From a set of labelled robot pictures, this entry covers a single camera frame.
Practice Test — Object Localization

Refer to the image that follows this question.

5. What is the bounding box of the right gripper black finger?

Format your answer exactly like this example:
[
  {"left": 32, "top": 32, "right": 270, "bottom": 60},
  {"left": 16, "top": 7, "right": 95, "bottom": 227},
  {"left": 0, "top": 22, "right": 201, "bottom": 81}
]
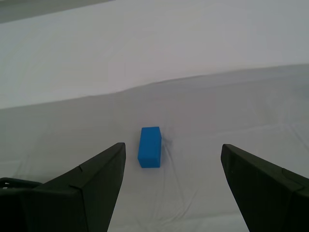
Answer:
[
  {"left": 0, "top": 142, "right": 126, "bottom": 232},
  {"left": 221, "top": 144, "right": 309, "bottom": 232}
]

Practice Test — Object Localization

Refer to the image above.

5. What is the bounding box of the blue rectangular block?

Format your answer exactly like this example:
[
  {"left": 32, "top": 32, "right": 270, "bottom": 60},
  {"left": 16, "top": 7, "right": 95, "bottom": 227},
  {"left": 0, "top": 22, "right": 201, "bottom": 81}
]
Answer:
[{"left": 137, "top": 126, "right": 162, "bottom": 169}]

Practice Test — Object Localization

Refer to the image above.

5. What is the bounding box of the white tablecloth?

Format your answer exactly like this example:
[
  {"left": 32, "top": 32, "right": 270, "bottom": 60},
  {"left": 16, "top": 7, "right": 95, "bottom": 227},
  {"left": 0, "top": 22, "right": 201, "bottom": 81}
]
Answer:
[{"left": 0, "top": 0, "right": 309, "bottom": 232}]

